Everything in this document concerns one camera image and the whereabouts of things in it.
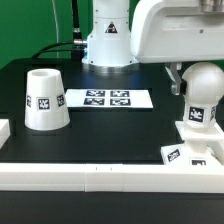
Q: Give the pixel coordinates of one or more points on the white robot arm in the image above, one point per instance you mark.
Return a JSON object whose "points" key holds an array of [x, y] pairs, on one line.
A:
{"points": [[108, 44]]}

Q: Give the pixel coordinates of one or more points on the white front fence bar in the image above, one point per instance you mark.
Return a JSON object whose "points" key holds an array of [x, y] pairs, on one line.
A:
{"points": [[110, 178]]}

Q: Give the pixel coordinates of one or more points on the white marker tag sheet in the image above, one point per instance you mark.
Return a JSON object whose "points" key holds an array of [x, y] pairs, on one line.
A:
{"points": [[110, 98]]}

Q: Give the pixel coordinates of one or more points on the white lamp shade cone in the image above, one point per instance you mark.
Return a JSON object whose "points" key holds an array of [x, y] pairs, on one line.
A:
{"points": [[45, 106]]}

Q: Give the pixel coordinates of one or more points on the white lamp base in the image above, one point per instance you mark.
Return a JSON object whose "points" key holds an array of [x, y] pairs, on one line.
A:
{"points": [[199, 147]]}

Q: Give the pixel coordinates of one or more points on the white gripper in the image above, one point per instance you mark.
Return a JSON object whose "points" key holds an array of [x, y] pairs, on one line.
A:
{"points": [[176, 31]]}

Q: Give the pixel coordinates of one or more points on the white lamp bulb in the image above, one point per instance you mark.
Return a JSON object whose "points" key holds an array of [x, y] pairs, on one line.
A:
{"points": [[205, 87]]}

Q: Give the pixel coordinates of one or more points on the white left fence block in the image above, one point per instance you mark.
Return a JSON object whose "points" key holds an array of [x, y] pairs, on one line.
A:
{"points": [[4, 131]]}

